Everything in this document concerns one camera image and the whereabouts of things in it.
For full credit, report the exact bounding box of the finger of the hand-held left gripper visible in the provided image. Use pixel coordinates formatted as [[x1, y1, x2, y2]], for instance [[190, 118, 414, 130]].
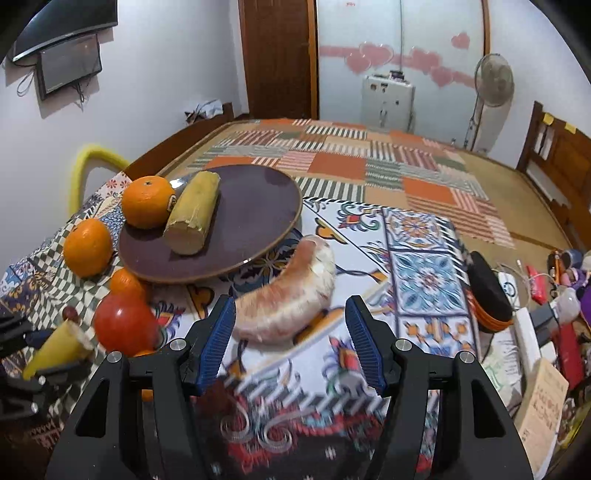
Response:
[[0, 356, 95, 421], [0, 314, 54, 358]]

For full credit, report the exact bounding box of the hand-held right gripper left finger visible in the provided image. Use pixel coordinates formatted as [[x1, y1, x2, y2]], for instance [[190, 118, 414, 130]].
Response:
[[44, 295, 238, 480]]

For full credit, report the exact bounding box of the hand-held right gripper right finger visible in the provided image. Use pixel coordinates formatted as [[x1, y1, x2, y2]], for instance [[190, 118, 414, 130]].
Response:
[[344, 295, 536, 480]]

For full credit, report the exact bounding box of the yellow corn piece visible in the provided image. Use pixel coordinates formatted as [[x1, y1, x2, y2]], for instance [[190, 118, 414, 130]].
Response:
[[23, 320, 95, 379]]

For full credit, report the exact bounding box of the pink curved bread piece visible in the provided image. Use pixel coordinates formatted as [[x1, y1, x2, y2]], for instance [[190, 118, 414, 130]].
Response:
[[233, 234, 336, 344]]

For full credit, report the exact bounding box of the round brown plate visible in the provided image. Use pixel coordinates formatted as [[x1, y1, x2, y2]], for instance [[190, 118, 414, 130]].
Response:
[[117, 165, 304, 284]]

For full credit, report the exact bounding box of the patterned tablecloth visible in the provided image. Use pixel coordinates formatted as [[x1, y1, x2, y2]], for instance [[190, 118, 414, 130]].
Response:
[[0, 171, 481, 480]]

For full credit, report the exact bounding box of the red tomato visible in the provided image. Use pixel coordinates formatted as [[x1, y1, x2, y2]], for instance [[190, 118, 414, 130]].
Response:
[[92, 294, 160, 357]]

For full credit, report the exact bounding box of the small orange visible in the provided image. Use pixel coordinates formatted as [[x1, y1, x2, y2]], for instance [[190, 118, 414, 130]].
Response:
[[109, 268, 148, 305]]

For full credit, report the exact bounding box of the large plain orange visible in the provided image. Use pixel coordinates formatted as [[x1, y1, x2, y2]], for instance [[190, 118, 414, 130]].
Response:
[[63, 218, 115, 278]]

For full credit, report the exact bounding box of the stack of orange black bowls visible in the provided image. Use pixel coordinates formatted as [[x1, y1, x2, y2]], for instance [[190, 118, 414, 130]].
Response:
[[467, 250, 514, 333]]

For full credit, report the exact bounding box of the large orange with sticker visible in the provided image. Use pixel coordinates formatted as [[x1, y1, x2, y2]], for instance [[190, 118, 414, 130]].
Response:
[[121, 176, 177, 230]]

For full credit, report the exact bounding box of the white round device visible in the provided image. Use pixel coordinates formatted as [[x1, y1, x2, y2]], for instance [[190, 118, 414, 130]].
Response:
[[499, 272, 522, 310]]

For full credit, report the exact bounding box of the white flat box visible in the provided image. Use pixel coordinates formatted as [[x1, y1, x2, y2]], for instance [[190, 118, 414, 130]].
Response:
[[515, 307, 543, 370]]

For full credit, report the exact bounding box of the patchwork blanket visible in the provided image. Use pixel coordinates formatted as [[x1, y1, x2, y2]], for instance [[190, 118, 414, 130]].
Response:
[[187, 119, 515, 250]]

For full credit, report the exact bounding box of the yellow chair back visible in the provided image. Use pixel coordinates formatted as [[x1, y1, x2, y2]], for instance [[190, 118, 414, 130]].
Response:
[[69, 144, 131, 217]]

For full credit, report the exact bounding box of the white paperback book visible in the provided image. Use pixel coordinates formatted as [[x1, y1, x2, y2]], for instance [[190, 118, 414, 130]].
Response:
[[513, 357, 570, 478]]

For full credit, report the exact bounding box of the wooden bed footboard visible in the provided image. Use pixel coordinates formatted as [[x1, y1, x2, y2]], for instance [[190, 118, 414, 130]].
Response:
[[127, 102, 250, 178]]

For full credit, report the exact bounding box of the red box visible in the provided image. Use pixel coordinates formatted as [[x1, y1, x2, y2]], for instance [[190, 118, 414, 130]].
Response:
[[551, 323, 585, 388]]

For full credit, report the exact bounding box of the crumpled clothing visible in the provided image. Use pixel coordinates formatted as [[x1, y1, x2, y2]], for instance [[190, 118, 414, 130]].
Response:
[[185, 99, 225, 125]]

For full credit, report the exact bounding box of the white appliance box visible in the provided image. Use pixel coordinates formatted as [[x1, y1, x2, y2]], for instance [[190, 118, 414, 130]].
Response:
[[360, 69, 416, 132]]

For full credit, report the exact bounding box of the wooden door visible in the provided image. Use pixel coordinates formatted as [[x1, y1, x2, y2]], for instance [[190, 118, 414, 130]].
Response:
[[238, 0, 319, 120]]

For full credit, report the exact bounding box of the white standing fan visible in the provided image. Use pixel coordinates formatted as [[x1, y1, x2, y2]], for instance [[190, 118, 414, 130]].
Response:
[[462, 53, 515, 153]]

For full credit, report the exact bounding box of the black television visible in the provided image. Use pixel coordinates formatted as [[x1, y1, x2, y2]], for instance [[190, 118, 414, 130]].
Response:
[[11, 0, 118, 63]]

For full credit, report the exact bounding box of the frosted glass door with hearts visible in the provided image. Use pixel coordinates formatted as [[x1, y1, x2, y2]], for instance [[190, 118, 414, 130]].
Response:
[[316, 0, 490, 148]]

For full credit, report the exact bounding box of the small wall monitor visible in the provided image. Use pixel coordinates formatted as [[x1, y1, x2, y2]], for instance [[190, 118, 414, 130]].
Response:
[[36, 34, 103, 101]]

